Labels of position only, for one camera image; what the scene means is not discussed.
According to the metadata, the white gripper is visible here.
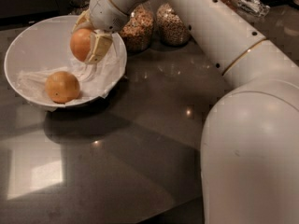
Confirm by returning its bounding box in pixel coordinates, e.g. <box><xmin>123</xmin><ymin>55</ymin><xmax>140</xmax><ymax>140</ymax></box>
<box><xmin>72</xmin><ymin>0</ymin><xmax>129</xmax><ymax>64</ymax></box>

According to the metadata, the orange fruit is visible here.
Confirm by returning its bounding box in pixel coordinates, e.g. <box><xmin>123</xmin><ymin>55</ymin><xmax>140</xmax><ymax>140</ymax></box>
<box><xmin>70</xmin><ymin>28</ymin><xmax>93</xmax><ymax>62</ymax></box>
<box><xmin>45</xmin><ymin>71</ymin><xmax>80</xmax><ymax>104</ymax></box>

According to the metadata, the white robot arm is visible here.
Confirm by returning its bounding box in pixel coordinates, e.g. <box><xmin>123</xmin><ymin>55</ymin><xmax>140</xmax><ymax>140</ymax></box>
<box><xmin>75</xmin><ymin>0</ymin><xmax>299</xmax><ymax>224</ymax></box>

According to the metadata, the white bowl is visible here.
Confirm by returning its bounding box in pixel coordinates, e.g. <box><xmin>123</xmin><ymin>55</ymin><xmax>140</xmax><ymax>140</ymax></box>
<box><xmin>3</xmin><ymin>15</ymin><xmax>128</xmax><ymax>108</ymax></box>

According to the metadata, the glass jar mixed cereal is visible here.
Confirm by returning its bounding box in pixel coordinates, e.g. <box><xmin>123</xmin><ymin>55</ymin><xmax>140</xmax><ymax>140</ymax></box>
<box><xmin>120</xmin><ymin>5</ymin><xmax>154</xmax><ymax>53</ymax></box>

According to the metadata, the white plastic liner sheet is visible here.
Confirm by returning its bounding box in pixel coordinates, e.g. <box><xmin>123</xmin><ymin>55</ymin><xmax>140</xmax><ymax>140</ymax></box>
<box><xmin>15</xmin><ymin>34</ymin><xmax>127</xmax><ymax>110</ymax></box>

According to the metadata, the glass jar round cereal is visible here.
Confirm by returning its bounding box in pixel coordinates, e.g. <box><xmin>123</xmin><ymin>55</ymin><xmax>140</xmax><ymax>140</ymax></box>
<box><xmin>156</xmin><ymin>3</ymin><xmax>191</xmax><ymax>47</ymax></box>

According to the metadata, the clear plastic wrapped packet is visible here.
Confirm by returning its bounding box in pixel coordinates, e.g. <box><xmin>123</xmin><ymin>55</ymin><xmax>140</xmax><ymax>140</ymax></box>
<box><xmin>231</xmin><ymin>0</ymin><xmax>270</xmax><ymax>17</ymax></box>

